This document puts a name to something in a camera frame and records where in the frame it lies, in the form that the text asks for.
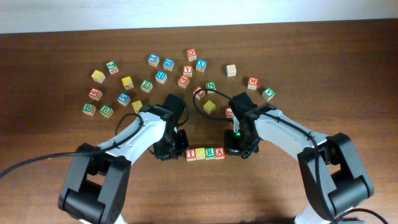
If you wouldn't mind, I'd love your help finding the red I block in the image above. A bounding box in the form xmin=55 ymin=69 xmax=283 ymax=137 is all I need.
xmin=185 ymin=149 xmax=197 ymax=161

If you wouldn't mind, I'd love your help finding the yellow C block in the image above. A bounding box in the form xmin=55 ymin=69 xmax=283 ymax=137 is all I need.
xmin=195 ymin=147 xmax=206 ymax=160

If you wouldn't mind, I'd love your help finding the red A block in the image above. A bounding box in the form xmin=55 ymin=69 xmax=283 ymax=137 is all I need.
xmin=215 ymin=147 xmax=225 ymax=159

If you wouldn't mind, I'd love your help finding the green R block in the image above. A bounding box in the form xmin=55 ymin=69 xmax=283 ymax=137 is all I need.
xmin=205 ymin=147 xmax=215 ymax=160

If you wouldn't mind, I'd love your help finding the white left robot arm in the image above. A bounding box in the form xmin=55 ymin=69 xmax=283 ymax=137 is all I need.
xmin=58 ymin=94 xmax=188 ymax=223

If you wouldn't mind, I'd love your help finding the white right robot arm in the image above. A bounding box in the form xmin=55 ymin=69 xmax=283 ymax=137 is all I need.
xmin=224 ymin=92 xmax=374 ymax=223

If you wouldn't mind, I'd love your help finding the red 3 block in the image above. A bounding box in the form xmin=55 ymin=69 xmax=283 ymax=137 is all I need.
xmin=226 ymin=107 xmax=234 ymax=118

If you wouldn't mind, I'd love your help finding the yellow E block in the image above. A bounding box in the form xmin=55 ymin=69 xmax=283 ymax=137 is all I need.
xmin=203 ymin=100 xmax=216 ymax=114

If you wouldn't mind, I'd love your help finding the green V block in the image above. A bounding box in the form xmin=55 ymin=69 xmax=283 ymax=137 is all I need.
xmin=262 ymin=88 xmax=275 ymax=101

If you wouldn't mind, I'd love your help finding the yellow S block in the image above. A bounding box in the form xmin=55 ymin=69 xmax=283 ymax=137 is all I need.
xmin=132 ymin=100 xmax=143 ymax=113

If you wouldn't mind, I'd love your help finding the red Y block lower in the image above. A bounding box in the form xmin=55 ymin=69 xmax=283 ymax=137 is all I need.
xmin=193 ymin=86 xmax=206 ymax=100

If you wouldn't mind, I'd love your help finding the red y block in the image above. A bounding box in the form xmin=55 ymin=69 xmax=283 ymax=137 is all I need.
xmin=193 ymin=86 xmax=206 ymax=100
xmin=183 ymin=65 xmax=193 ymax=77

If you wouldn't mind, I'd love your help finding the red M block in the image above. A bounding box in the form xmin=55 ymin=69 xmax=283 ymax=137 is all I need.
xmin=248 ymin=77 xmax=259 ymax=90

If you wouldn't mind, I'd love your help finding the red E block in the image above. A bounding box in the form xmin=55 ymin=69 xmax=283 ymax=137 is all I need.
xmin=177 ymin=75 xmax=190 ymax=89

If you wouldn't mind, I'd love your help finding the green Z block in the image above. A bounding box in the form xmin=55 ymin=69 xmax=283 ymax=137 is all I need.
xmin=140 ymin=80 xmax=153 ymax=93

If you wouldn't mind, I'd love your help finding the blue 5 block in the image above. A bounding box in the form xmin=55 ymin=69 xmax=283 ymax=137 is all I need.
xmin=117 ymin=93 xmax=131 ymax=106

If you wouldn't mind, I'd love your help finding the blue H block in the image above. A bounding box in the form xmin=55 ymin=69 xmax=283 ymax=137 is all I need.
xmin=155 ymin=70 xmax=167 ymax=84

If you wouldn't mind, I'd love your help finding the green N block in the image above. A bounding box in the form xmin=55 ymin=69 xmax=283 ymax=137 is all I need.
xmin=206 ymin=82 xmax=216 ymax=94

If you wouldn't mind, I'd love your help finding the plain wooden block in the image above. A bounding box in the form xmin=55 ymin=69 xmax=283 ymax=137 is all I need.
xmin=226 ymin=65 xmax=237 ymax=77

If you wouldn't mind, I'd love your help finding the red Y block upper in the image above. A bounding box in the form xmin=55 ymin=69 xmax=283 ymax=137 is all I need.
xmin=183 ymin=65 xmax=193 ymax=77

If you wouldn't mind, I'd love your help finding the green B block right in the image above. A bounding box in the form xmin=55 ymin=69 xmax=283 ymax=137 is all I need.
xmin=99 ymin=105 xmax=114 ymax=118

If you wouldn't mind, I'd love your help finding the green b block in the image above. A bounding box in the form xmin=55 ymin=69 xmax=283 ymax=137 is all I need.
xmin=82 ymin=103 xmax=96 ymax=116
xmin=99 ymin=105 xmax=114 ymax=118

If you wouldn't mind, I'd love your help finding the yellow X block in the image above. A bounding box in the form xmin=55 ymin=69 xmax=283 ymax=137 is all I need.
xmin=121 ymin=76 xmax=134 ymax=90

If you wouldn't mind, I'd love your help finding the blue D block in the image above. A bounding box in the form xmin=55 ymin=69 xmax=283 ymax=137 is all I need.
xmin=163 ymin=58 xmax=174 ymax=71

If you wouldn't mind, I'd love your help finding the blue X block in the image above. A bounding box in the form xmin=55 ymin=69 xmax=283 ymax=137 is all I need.
xmin=196 ymin=60 xmax=207 ymax=72

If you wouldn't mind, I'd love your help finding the blue L block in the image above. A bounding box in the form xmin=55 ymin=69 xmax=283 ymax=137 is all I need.
xmin=147 ymin=54 xmax=160 ymax=67

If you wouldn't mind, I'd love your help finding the red C block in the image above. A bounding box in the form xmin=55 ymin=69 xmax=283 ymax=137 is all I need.
xmin=187 ymin=49 xmax=197 ymax=62

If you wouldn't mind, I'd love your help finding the green B block left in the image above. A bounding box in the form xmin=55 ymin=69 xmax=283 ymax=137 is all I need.
xmin=82 ymin=103 xmax=96 ymax=116

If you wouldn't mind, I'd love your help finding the red 6 block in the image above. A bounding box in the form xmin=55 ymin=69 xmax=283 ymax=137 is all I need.
xmin=88 ymin=88 xmax=103 ymax=101

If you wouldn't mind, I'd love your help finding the green J block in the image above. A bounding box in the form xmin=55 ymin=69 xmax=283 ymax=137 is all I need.
xmin=105 ymin=61 xmax=119 ymax=74

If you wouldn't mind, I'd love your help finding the yellow block far left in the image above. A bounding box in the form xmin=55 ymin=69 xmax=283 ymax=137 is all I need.
xmin=91 ymin=70 xmax=106 ymax=83

